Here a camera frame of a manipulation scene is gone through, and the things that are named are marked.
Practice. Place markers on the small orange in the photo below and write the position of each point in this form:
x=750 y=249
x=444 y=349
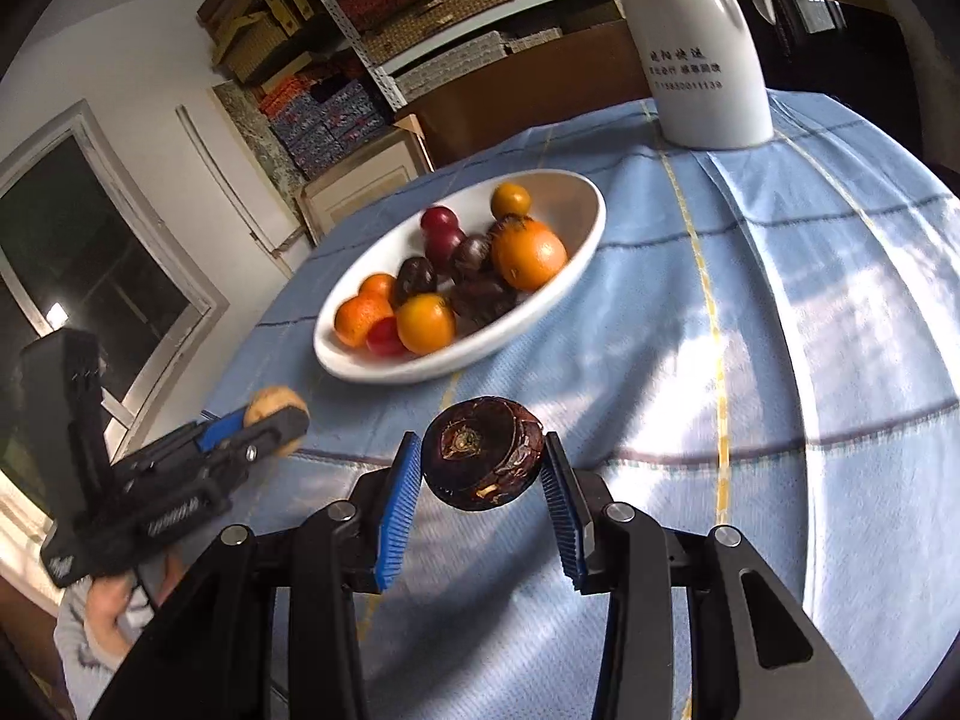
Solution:
x=511 y=200

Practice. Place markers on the large orange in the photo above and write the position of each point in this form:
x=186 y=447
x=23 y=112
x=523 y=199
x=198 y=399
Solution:
x=529 y=256

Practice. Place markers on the white oval plate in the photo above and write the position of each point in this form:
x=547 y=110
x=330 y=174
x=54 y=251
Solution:
x=570 y=199

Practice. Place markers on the stack of white boxes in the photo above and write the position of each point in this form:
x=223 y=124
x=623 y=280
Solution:
x=465 y=64

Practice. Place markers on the tan walnut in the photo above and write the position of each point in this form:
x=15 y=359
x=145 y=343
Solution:
x=274 y=401

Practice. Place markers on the woven straw box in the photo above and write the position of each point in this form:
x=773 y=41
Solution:
x=442 y=11

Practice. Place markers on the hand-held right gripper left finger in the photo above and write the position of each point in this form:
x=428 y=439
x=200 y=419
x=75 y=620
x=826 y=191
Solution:
x=396 y=514

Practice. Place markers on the white framed window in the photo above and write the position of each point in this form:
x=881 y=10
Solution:
x=90 y=255

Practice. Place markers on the person's left hand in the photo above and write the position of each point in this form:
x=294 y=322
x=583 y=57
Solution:
x=109 y=607

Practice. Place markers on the stack of blue patterned boxes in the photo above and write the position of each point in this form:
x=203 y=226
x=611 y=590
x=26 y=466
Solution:
x=330 y=124

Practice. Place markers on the white leaning strip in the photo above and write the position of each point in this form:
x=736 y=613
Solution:
x=225 y=172

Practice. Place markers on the marble slab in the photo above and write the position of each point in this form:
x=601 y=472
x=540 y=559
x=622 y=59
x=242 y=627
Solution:
x=251 y=135

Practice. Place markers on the pile of yellow cardboard boxes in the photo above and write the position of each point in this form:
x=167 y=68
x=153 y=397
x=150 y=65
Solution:
x=255 y=22

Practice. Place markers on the stack of orange boxes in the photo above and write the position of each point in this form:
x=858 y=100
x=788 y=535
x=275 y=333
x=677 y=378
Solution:
x=285 y=94

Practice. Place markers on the pale wooden picture frame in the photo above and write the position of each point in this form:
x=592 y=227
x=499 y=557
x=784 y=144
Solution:
x=360 y=187

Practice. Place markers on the big dark water chestnut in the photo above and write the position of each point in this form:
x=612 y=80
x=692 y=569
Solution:
x=480 y=457

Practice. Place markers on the brown board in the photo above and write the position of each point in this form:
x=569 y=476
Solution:
x=525 y=90

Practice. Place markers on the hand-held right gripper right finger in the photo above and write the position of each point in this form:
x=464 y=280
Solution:
x=564 y=521

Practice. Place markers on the person's left forearm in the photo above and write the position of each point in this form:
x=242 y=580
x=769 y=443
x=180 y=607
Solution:
x=75 y=664

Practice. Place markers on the metal shelf rack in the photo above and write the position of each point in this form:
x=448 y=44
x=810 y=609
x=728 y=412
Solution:
x=352 y=22

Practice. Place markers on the white thermos jug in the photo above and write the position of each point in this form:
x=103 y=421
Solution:
x=697 y=90

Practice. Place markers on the blue checked tablecloth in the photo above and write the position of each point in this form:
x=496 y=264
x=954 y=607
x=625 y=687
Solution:
x=787 y=315

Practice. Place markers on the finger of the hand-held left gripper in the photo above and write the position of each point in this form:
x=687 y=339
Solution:
x=225 y=426
x=277 y=431

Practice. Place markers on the small red fruit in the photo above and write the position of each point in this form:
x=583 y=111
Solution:
x=384 y=337

